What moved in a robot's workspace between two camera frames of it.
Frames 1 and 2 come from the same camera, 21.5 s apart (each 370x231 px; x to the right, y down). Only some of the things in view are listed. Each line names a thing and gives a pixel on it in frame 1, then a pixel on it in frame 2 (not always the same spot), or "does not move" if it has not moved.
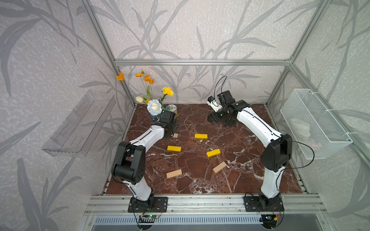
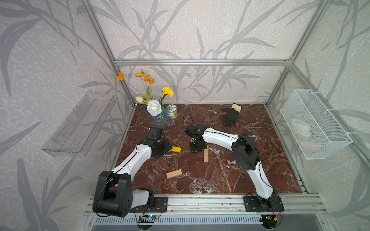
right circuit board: (269, 218) does not move
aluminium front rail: (204, 204) does not move
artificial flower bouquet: (154, 107) does not move
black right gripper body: (218, 115) -> (194, 147)
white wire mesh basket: (317, 134) does not move
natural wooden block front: (174, 173) does not move
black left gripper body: (173, 126) -> (162, 147)
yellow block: (174, 148) does not move
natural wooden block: (219, 167) -> (205, 155)
